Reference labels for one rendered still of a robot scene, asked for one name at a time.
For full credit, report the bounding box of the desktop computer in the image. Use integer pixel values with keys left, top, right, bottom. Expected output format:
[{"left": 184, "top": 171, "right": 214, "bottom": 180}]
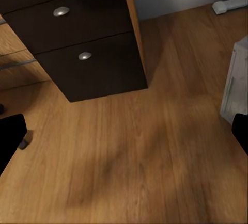
[{"left": 220, "top": 36, "right": 248, "bottom": 124}]

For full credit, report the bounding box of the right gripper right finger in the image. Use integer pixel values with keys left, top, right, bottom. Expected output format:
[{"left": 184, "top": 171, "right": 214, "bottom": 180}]
[{"left": 231, "top": 113, "right": 248, "bottom": 155}]

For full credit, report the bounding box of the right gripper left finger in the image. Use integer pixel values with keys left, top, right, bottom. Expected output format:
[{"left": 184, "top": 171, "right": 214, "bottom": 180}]
[{"left": 0, "top": 114, "right": 27, "bottom": 175}]

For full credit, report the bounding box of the swivel chair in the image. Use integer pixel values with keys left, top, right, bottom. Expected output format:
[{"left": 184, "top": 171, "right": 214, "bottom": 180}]
[{"left": 0, "top": 104, "right": 28, "bottom": 150}]

